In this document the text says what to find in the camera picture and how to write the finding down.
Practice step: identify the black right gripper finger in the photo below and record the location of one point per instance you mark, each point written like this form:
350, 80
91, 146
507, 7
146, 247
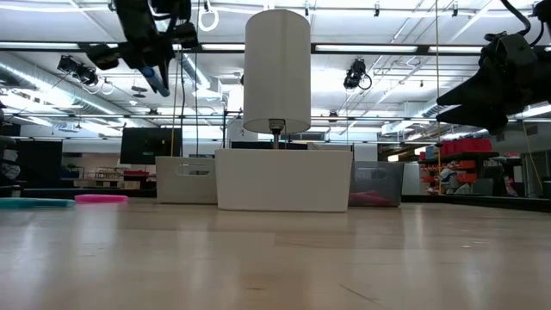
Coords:
482, 117
486, 92

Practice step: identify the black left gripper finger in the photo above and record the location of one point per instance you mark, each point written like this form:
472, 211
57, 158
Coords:
165, 64
144, 64

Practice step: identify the pink highlighter marker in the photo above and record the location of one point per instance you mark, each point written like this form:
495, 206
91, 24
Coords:
101, 199
370, 200

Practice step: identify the teal blue highlighter marker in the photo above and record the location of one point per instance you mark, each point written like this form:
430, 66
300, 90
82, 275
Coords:
34, 203

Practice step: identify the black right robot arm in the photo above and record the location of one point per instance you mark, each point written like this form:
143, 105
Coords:
543, 10

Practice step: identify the shelf with red bins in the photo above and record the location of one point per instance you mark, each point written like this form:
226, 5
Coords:
467, 146

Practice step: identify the large black monitor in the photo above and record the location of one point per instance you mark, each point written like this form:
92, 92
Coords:
146, 146

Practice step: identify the transparent smoky plastic bin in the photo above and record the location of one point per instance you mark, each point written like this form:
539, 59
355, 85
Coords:
387, 176

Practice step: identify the white cylindrical lamp shade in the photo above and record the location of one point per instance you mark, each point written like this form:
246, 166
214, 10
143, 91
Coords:
277, 69

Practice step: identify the grey plastic bin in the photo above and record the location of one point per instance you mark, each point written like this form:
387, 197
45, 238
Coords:
172, 189

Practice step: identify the white plastic bin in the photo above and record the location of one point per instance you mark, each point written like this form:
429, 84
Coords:
284, 181

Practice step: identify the person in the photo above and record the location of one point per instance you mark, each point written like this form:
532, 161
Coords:
10, 165

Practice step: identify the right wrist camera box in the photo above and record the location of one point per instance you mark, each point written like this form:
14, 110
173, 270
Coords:
510, 51

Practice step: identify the silver ventilation duct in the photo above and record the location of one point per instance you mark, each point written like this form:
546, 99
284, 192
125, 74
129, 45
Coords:
43, 82
430, 112

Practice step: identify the black ceiling mounted camera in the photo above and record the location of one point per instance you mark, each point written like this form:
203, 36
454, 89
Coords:
73, 69
355, 73

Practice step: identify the ceiling light rail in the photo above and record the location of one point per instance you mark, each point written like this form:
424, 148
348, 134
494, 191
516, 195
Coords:
366, 48

